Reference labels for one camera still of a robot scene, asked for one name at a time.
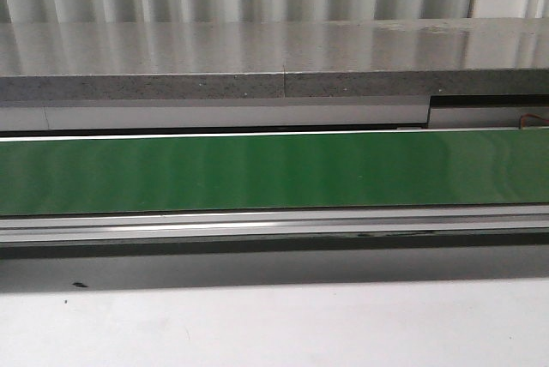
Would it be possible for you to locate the orange wire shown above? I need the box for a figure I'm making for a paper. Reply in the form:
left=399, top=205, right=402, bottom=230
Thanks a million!
left=516, top=114, right=549, bottom=130

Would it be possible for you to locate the green conveyor belt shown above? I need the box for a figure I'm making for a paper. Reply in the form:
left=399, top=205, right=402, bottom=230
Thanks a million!
left=1, top=129, right=548, bottom=216

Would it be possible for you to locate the grey stone counter slab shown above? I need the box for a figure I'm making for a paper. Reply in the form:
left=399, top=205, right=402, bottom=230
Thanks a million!
left=1, top=18, right=548, bottom=102

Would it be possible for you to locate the aluminium conveyor side rail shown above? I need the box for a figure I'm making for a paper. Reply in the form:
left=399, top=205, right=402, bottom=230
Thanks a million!
left=1, top=205, right=548, bottom=244

